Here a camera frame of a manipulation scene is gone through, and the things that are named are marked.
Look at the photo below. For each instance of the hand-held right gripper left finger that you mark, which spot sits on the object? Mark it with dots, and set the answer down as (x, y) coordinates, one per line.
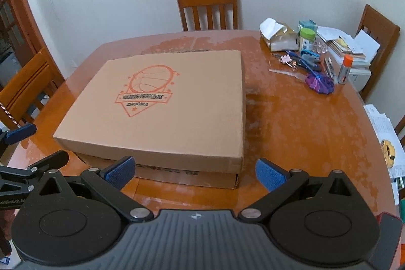
(121, 172)

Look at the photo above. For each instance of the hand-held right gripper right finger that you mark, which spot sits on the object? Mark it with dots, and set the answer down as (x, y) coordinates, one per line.
(270, 173)

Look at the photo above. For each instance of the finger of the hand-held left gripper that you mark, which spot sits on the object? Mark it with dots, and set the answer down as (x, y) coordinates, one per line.
(22, 134)
(47, 162)

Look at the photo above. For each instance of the brown cardboard box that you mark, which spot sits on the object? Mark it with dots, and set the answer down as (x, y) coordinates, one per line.
(158, 118)

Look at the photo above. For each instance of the orange wooden desktop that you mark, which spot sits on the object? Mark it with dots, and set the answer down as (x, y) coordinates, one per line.
(300, 130)

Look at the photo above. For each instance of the wooden chair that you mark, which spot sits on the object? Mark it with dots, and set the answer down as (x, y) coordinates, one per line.
(205, 1)
(383, 32)
(401, 129)
(28, 80)

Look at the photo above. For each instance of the purple brush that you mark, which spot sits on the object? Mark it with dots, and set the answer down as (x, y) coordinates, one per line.
(319, 85)

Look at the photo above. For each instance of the clear plastic fork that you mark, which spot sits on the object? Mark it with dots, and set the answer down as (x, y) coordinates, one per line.
(286, 73)

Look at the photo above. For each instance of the pink binder clip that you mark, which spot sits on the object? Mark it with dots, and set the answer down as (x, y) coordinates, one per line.
(287, 59)

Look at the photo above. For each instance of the yellow toy car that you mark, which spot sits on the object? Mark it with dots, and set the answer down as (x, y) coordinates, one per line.
(388, 153)

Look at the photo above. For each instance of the silver pen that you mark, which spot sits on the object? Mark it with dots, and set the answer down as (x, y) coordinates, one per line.
(329, 67)

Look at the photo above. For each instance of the blue pen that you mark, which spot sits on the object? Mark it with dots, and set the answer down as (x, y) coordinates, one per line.
(293, 54)

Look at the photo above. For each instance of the loose printed paper sheets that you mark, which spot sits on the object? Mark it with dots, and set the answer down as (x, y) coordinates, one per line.
(383, 124)

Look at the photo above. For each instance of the blue plastic tool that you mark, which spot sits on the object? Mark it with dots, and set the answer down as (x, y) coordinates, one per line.
(310, 56)

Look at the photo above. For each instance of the orange cap glue stick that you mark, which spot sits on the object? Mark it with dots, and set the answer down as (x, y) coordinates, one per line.
(345, 69)

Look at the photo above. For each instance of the wooden door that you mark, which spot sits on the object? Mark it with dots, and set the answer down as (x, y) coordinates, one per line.
(12, 4)

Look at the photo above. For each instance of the small clear glasses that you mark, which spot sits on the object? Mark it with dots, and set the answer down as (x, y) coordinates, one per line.
(322, 48)

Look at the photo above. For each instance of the green lid jar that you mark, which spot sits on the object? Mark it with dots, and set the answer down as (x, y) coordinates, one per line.
(307, 40)

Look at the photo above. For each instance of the gold tissue pack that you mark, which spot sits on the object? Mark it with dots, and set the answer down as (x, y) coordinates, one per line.
(278, 36)

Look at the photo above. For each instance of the red smartphone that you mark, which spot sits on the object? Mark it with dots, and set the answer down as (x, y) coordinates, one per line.
(390, 241)

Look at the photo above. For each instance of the stack of papers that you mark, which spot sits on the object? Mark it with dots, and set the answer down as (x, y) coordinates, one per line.
(357, 48)

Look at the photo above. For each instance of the teal toy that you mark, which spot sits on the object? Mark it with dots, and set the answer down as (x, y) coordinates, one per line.
(308, 25)

